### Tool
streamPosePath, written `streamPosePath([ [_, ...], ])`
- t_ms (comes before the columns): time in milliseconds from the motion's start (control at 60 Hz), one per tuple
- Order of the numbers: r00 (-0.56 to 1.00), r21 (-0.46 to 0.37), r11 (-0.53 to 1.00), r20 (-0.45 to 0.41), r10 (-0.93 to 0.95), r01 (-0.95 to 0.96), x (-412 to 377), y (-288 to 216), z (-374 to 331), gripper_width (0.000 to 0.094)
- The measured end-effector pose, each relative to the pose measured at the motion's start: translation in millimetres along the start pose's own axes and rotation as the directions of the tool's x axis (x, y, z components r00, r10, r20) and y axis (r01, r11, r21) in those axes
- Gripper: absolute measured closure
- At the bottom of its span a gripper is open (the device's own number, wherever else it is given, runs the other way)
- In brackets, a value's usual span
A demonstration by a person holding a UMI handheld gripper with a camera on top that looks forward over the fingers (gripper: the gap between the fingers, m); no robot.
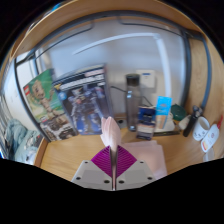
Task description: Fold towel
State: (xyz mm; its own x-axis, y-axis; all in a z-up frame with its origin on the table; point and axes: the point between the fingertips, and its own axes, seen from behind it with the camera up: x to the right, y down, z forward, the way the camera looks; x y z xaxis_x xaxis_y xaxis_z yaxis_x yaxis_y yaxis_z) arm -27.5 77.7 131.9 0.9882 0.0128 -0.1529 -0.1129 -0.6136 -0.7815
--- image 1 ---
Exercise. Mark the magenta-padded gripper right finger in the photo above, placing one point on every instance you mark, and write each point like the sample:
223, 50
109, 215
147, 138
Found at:
131, 173

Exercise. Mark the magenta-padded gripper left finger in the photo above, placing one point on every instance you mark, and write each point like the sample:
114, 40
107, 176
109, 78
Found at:
95, 173

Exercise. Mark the pink towel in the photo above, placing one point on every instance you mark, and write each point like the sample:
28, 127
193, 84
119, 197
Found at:
111, 133

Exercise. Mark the small dark blue carton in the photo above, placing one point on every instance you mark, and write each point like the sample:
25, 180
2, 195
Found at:
146, 123

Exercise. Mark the light blue slim box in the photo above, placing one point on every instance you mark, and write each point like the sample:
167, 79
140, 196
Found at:
163, 111

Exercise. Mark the clear bottle with black cap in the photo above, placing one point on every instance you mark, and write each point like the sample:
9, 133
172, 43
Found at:
132, 103

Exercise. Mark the blue robot model kit box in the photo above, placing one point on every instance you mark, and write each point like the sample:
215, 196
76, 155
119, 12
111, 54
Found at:
85, 103

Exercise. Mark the dark green round container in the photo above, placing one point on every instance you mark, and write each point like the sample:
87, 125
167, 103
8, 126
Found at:
178, 112

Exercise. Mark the small clear plastic cup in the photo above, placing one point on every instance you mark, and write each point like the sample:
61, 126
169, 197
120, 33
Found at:
209, 155

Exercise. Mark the bed with blue-green bedding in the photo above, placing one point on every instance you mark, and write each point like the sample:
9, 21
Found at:
20, 140

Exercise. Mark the green tree-figure toy box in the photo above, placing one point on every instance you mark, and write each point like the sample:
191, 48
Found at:
43, 103

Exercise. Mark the white wall socket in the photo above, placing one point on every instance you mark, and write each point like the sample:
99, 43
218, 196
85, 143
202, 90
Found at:
146, 78

